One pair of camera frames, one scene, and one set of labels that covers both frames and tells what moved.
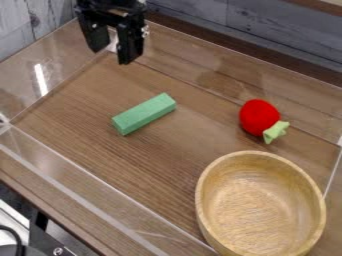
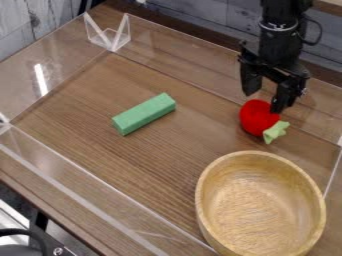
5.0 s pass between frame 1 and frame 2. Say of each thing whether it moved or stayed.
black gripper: moved
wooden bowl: stayed
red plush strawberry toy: stayed
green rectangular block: stayed
